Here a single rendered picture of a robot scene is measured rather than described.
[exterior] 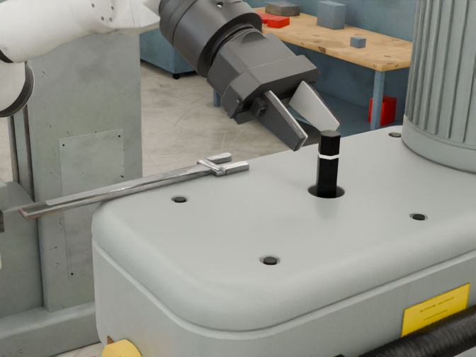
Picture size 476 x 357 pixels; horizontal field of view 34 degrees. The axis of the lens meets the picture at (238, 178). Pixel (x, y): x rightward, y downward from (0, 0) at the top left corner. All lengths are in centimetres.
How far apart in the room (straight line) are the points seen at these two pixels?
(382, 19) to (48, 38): 582
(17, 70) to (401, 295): 54
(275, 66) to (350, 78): 622
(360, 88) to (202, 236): 627
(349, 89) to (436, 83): 616
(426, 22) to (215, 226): 33
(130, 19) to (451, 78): 37
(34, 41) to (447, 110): 47
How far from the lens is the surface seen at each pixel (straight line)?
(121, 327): 74
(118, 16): 92
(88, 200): 74
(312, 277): 63
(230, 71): 77
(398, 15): 652
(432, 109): 88
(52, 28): 91
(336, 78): 713
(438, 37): 86
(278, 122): 75
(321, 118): 80
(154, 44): 848
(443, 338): 73
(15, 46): 93
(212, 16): 79
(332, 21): 661
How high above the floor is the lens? 220
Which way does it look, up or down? 23 degrees down
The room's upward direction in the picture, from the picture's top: 2 degrees clockwise
